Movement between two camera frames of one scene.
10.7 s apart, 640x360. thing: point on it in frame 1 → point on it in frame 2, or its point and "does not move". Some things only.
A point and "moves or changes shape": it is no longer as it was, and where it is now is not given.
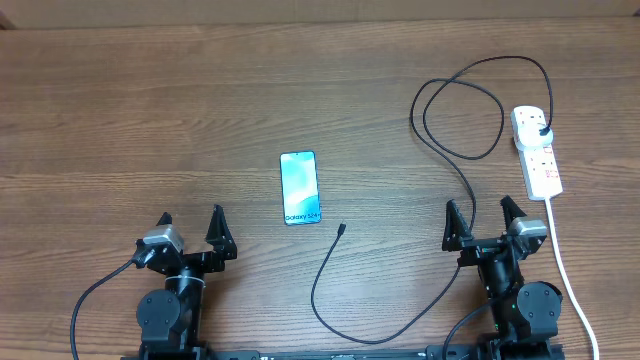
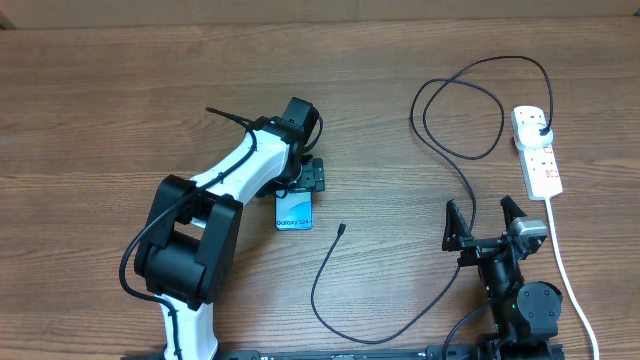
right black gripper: [455, 236] does not move
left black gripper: [223, 247] → [313, 175]
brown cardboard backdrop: [47, 14] does not move
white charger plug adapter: [529, 134] does not move
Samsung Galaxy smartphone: [300, 188] moves or changes shape
